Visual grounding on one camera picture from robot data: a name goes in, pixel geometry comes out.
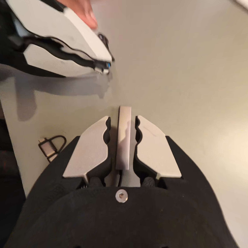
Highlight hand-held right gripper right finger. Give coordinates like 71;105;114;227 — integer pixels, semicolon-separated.
133;115;182;180

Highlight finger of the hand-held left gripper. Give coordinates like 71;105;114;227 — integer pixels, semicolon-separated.
6;0;113;63
22;44;109;77

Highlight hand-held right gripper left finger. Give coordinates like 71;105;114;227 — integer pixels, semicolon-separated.
62;116;112;184

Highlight black smooth cable bundle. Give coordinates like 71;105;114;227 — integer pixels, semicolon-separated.
95;33;115;75

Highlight person's left hand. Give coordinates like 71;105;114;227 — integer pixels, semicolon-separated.
58;0;98;30

